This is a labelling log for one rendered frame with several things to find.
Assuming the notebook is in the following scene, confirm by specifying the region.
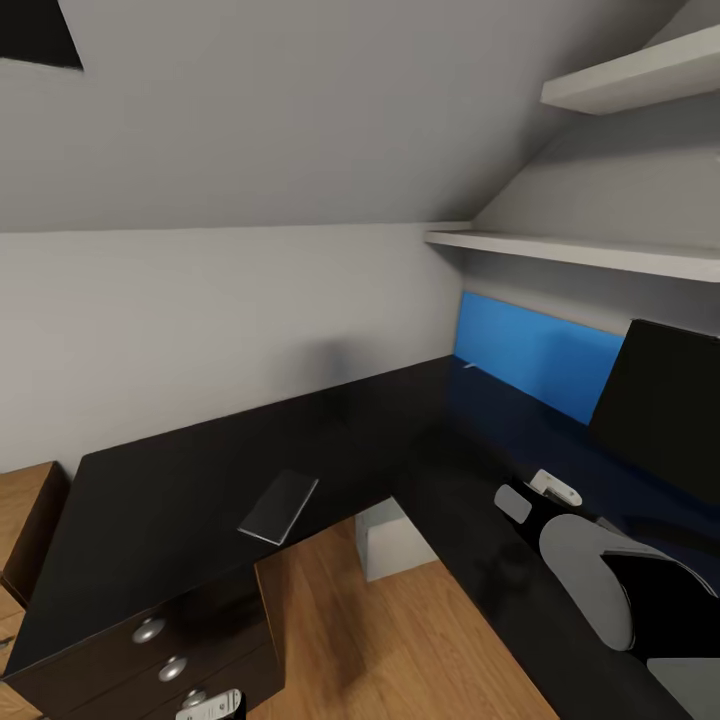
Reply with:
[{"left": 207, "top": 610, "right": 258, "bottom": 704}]
[{"left": 238, "top": 469, "right": 318, "bottom": 545}]

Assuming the keyboard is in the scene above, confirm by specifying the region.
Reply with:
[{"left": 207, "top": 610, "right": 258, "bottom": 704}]
[{"left": 595, "top": 517, "right": 626, "bottom": 537}]

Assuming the monitor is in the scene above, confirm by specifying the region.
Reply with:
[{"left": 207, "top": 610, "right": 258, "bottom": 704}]
[{"left": 585, "top": 318, "right": 720, "bottom": 549}]

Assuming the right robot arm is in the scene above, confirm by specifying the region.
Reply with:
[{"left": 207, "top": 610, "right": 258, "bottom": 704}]
[{"left": 494, "top": 469, "right": 720, "bottom": 720}]

